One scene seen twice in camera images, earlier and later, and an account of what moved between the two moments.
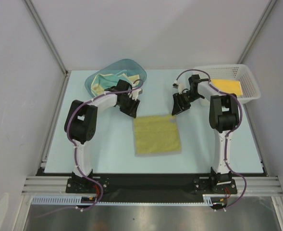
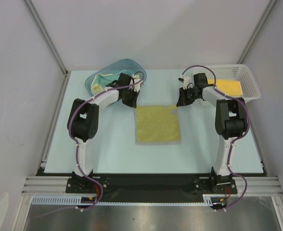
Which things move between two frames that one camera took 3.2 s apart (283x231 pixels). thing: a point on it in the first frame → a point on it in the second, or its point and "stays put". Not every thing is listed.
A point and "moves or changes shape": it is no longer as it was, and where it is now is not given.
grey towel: x=156 y=135 moves or changes shape
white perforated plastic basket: x=250 y=90 stays put
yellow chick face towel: x=226 y=85 stays put
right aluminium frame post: x=268 y=11 stays put
